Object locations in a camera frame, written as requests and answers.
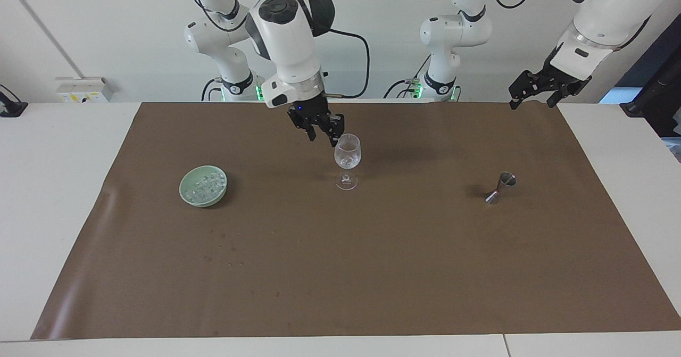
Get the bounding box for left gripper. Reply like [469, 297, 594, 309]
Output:
[508, 45, 593, 111]

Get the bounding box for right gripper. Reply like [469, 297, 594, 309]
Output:
[287, 93, 346, 148]

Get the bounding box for clear wine glass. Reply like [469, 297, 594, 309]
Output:
[334, 133, 362, 191]

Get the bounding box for steel double jigger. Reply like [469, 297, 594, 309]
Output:
[485, 172, 517, 205]

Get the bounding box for pale green bowl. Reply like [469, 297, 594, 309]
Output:
[179, 165, 228, 208]

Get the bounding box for white wall socket box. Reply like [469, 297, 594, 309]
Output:
[55, 77, 115, 104]

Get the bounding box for white wall cable duct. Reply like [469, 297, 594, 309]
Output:
[4, 0, 85, 79]

